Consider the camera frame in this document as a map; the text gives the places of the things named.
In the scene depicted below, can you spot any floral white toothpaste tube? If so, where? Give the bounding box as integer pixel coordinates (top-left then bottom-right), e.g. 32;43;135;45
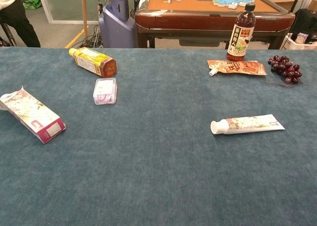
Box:
210;114;286;135

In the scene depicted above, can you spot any teal blue carpeted table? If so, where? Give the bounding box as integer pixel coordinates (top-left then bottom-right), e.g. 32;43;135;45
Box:
0;47;317;226

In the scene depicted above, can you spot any blue plastic machine base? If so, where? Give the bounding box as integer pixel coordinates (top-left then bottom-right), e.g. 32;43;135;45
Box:
98;0;137;49

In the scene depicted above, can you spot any dark labeled sauce bottle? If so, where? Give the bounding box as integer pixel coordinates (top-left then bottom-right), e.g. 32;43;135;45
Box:
226;3;256;62

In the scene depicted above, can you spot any pink floral carton box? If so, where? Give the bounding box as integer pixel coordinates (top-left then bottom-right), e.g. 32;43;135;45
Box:
0;86;67;145

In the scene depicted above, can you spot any clear plastic floss pick box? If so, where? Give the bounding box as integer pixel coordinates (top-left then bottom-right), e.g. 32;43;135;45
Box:
93;77;118;106

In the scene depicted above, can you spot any yellow label tea bottle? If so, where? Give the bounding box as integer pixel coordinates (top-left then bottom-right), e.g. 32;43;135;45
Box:
68;47;117;78

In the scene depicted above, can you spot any orange spout pouch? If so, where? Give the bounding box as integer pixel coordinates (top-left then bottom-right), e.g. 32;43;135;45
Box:
207;59;267;77

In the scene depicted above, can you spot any brown mahjong table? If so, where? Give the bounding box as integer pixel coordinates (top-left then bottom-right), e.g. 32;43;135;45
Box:
135;0;296;50

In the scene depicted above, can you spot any wooden pole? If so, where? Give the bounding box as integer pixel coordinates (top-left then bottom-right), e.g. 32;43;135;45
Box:
81;0;89;40

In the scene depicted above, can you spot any dark red grape bunch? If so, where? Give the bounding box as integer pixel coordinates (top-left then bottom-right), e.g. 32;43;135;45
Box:
266;55;303;88

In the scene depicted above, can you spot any white plastic basket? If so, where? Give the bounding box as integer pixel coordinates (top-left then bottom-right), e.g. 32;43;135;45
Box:
282;33;317;51

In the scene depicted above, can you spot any small printed carton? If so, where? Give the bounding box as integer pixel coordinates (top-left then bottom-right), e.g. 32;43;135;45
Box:
294;32;309;44

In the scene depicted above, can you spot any green bag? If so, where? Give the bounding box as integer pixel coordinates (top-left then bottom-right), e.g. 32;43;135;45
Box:
22;0;42;10

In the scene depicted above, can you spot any person in black trousers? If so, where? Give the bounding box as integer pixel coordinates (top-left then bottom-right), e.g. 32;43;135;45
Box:
0;0;41;48

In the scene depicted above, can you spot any black bag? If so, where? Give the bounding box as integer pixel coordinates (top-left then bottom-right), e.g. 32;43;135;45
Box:
289;8;317;38

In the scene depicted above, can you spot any floor cable bundle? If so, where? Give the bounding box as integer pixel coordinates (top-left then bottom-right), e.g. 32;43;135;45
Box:
71;25;104;49

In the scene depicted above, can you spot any metal stool frame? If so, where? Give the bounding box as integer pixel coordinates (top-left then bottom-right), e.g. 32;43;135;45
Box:
0;22;15;47

